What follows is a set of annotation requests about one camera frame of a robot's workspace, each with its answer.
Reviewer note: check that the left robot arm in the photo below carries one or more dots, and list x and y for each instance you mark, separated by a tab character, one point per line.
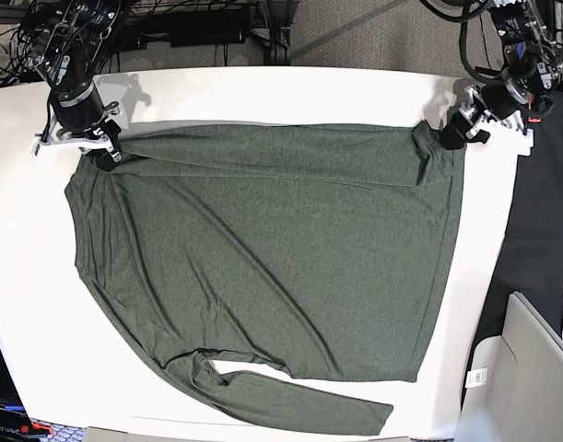
518	95

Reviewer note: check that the green long-sleeve shirt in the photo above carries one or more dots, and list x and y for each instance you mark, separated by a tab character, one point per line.
238	260

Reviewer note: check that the black aluminium frame rail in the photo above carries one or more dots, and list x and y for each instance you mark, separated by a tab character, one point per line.
277	17

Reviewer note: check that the grey plastic bin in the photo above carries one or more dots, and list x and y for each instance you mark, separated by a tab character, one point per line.
523	397

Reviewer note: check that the black box with orange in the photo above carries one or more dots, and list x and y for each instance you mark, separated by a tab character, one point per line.
15	424

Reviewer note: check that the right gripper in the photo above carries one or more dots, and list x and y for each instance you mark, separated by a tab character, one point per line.
85	115

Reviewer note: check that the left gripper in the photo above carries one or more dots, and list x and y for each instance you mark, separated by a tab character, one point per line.
487	101

